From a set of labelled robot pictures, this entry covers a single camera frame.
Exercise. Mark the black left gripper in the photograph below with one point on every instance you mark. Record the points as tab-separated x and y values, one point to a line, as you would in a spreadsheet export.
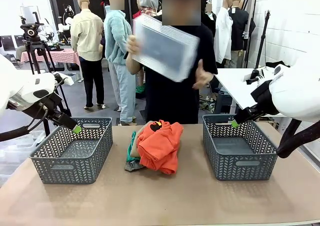
61	119

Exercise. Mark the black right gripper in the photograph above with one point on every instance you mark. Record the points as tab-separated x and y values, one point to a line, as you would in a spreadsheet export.
250	113

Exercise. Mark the teal garment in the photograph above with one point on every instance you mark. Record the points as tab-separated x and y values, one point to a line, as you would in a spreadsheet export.
129	153

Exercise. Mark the grey marl garment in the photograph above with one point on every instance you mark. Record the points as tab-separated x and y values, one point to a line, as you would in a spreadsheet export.
132	166

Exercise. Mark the orange sweatshirt with black print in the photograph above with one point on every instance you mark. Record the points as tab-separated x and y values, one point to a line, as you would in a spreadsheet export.
160	145

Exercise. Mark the clear plastic storage box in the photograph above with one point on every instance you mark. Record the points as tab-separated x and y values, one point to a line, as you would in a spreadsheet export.
165	48

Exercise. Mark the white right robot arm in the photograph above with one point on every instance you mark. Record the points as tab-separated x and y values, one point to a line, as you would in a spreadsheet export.
297	90

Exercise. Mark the person's right forearm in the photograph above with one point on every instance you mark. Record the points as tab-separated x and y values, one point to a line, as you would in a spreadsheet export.
135	64

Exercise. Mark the person's left hand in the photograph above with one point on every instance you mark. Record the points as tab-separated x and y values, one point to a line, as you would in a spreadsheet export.
202	75

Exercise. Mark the person's right hand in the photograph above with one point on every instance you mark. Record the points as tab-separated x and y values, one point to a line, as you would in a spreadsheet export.
132	45

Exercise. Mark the white side table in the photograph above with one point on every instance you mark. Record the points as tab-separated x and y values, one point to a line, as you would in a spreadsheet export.
235	85

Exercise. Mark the grey lattice plastic basket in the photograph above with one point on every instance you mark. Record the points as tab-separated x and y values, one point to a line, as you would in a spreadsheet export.
75	171
240	172

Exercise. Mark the black gadget on white table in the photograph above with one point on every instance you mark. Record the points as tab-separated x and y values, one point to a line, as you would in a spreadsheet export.
253	75

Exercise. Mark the clear plastic storage bin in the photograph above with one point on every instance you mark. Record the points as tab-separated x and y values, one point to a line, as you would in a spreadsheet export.
15	148

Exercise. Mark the person in black T-shirt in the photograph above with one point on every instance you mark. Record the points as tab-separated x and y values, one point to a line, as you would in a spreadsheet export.
170	100

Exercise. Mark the pink checked tablecloth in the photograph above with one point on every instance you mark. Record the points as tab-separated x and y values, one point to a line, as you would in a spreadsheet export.
62	55

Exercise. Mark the green shoes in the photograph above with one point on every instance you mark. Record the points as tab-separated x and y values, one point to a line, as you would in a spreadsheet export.
140	89

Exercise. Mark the black light stand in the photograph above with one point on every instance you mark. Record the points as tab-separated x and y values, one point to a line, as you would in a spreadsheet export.
262	40

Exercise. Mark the mannequin in white shirt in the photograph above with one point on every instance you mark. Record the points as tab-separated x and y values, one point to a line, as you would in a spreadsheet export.
222	35

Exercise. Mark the mannequin in cream shirt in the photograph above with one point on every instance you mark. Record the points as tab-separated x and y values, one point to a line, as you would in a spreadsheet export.
86	35

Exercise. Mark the mannequin in black shirt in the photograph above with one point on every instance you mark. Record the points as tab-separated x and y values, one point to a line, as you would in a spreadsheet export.
238	28

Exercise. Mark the mannequin in light blue fleece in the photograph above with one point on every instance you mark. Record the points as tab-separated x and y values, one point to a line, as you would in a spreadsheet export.
117	40

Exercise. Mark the black camera tripod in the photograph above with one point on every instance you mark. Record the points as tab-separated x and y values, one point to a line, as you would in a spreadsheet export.
31	33

